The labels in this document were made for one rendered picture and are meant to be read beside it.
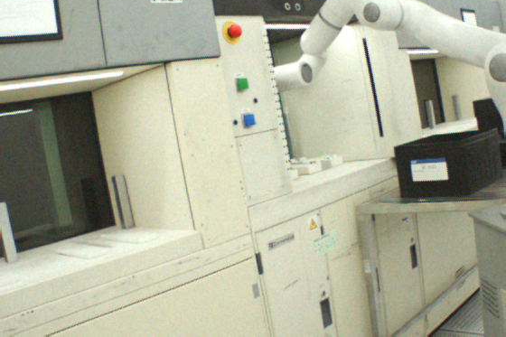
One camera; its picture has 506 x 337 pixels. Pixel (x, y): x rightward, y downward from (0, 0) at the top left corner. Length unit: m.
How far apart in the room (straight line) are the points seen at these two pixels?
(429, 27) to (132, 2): 0.75
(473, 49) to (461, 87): 2.09
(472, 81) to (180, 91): 2.38
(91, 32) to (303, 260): 0.91
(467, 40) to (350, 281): 0.91
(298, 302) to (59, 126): 0.90
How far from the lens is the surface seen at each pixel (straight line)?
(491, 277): 1.48
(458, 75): 3.53
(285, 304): 1.66
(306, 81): 1.77
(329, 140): 2.27
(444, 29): 1.45
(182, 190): 1.45
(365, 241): 1.89
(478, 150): 1.80
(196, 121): 1.43
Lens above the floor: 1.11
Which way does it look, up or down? 3 degrees down
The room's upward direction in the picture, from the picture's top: 10 degrees counter-clockwise
